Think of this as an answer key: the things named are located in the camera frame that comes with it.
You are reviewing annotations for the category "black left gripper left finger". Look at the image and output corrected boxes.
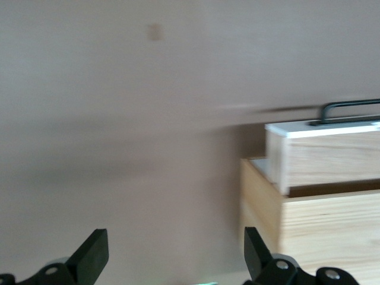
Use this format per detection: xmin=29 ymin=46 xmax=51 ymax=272
xmin=0 ymin=228 xmax=109 ymax=285

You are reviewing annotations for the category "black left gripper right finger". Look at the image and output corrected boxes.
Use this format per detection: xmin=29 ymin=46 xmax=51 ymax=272
xmin=243 ymin=227 xmax=362 ymax=285

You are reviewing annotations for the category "white-fronted wooden drawer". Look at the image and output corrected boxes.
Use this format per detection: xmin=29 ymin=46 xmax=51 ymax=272
xmin=264 ymin=120 xmax=380 ymax=197

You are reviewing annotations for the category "black metal drawer handle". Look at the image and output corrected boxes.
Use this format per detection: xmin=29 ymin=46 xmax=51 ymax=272
xmin=308 ymin=99 xmax=380 ymax=128

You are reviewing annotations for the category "light wooden drawer cabinet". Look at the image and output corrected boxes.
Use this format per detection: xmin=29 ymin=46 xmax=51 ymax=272
xmin=239 ymin=157 xmax=380 ymax=285

